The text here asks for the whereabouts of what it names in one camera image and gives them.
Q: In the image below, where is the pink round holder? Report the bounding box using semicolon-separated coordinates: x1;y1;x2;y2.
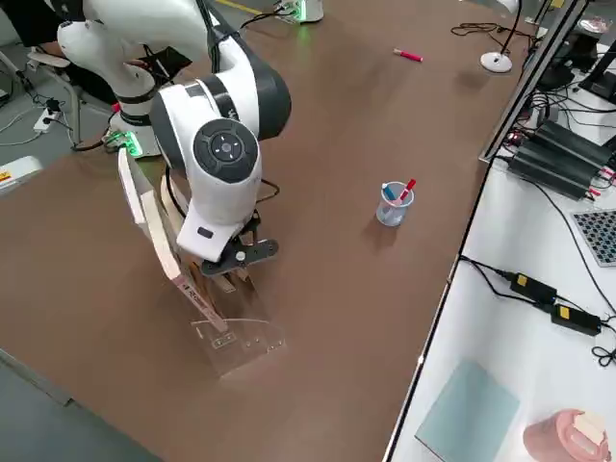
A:
522;407;610;462

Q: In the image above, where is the black adapter cable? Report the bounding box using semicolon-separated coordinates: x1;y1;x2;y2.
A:
459;254;514;297

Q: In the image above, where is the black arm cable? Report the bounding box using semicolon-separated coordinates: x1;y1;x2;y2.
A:
192;0;242;73

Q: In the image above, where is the black power adapter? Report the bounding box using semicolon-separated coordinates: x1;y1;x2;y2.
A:
550;301;603;337
508;271;559;305

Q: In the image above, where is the aluminium camera post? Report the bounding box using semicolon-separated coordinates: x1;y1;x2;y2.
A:
477;0;579;166

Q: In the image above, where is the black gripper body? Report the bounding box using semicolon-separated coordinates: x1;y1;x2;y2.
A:
200;211;280;278

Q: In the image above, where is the clear acrylic storage rack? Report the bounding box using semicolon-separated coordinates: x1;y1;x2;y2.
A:
116;146;290;381

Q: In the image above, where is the pale blue flat board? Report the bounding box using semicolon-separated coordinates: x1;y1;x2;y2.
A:
414;359;523;462

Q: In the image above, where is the black lamp cord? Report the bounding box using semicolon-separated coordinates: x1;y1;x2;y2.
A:
450;21;536;55

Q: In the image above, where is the translucent blue pen cup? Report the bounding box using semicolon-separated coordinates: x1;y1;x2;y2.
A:
375;180;417;227

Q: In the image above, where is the blue white booklet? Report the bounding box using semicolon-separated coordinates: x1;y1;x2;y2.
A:
141;189;230;334

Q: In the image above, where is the cream block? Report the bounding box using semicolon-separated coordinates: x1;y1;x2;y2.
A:
574;409;607;443

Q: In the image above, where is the perforated grey plate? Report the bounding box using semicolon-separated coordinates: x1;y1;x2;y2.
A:
571;209;616;268

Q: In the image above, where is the black base cable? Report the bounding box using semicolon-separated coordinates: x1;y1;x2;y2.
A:
239;10;280;31

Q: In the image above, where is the pink marker pen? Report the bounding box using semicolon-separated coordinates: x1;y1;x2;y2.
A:
393;46;425;64

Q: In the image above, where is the white desk lamp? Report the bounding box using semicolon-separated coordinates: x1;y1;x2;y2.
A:
479;0;525;74

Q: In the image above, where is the white power strip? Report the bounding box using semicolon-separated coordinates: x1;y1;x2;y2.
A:
33;108;63;135

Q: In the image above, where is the black power supply unit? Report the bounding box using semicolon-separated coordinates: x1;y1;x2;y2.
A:
533;119;616;167
508;141;603;200

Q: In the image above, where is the white controller box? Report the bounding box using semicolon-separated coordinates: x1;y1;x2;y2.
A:
0;155;45;199

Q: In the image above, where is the beige seat chair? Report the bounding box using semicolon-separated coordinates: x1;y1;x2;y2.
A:
26;46;119;145

